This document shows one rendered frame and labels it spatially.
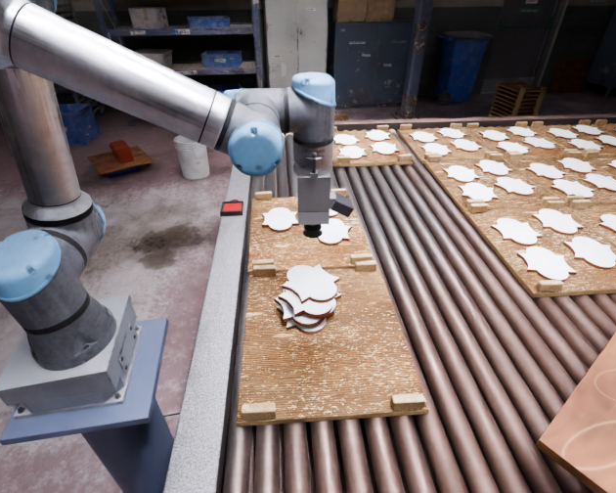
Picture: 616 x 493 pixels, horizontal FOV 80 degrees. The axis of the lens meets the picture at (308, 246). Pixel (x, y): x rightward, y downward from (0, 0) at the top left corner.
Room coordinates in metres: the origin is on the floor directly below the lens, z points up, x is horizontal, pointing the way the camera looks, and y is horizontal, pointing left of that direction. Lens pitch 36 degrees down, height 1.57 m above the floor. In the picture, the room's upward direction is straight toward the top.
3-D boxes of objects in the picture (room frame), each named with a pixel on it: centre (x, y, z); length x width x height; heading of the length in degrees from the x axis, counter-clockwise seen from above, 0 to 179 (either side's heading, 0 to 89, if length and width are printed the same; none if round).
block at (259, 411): (0.35, 0.09, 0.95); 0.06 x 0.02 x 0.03; 94
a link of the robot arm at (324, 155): (0.66, -0.01, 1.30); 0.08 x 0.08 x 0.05
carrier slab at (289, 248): (0.97, 0.01, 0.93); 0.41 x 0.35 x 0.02; 5
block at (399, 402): (0.37, -0.18, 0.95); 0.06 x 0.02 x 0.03; 94
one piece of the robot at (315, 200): (0.66, -0.03, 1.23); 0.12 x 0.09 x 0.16; 91
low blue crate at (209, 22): (5.36, 1.25, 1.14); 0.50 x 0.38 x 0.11; 108
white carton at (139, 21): (5.30, 1.96, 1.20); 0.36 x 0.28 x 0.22; 87
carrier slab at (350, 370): (0.56, -0.03, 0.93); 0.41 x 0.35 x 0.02; 4
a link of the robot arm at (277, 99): (0.64, 0.09, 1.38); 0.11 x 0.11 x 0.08; 6
